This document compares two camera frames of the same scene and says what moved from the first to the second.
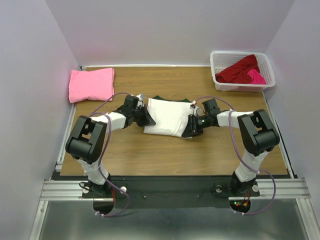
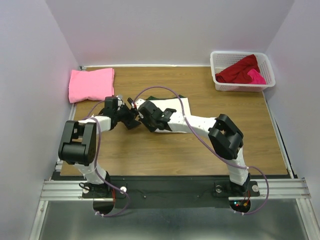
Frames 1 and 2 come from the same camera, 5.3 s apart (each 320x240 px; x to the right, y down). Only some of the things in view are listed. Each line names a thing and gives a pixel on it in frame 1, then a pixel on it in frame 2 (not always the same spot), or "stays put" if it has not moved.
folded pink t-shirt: (97, 85) stays put
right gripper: (192, 128) → (143, 119)
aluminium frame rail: (269, 189) stays put
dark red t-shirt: (237, 73) stays put
